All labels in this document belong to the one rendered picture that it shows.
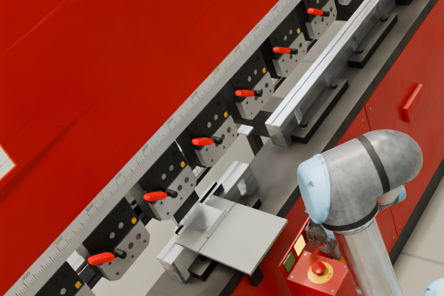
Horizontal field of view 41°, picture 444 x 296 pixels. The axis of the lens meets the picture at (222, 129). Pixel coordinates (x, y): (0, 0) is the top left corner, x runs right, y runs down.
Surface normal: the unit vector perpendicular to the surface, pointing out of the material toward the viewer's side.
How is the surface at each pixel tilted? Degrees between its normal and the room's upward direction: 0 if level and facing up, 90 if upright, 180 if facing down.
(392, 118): 90
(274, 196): 0
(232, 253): 0
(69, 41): 90
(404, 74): 90
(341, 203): 79
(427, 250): 0
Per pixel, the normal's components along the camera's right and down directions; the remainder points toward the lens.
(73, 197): 0.75, 0.18
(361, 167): -0.10, -0.19
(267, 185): -0.33, -0.73
